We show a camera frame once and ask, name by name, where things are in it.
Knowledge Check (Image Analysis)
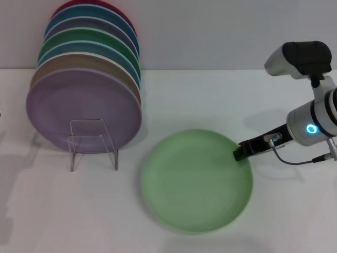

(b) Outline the beige plate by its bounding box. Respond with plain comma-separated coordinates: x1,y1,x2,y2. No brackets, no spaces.
29,52,142,106

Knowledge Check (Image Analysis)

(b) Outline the red plate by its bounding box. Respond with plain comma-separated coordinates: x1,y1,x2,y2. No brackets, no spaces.
51,0,138,35

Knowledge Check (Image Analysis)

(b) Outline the light blue plate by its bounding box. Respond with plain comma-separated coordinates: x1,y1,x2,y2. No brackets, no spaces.
37,40,142,85

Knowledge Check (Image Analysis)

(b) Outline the grey plate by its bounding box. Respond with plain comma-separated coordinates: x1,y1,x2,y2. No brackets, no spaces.
43,16,140,57

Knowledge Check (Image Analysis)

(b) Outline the dark green plate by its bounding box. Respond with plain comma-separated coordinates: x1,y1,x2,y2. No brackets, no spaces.
37,27,141,72

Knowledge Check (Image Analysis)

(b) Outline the silver cable plug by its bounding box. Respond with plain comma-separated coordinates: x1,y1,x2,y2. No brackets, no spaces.
312,152,337,162

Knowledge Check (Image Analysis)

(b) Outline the purple plate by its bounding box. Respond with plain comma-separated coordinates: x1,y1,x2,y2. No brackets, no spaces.
25,67,143,155

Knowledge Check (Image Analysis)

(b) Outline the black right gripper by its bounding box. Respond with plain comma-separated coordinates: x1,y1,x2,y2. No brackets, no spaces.
233,123,293,162

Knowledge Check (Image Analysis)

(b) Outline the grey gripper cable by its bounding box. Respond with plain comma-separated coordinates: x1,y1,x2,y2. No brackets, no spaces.
263,132,315,166

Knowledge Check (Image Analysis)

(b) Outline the deep blue plate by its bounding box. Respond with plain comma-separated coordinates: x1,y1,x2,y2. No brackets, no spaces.
44,5,140,48

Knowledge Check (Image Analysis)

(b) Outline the light green plate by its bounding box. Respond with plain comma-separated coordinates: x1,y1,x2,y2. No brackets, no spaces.
140,128,254,234

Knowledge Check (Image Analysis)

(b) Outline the clear wire plate rack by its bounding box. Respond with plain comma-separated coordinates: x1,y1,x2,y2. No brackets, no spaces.
67,119,119,172

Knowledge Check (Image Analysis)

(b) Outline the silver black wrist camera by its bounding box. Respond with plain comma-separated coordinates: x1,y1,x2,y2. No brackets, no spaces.
264,41,333,80

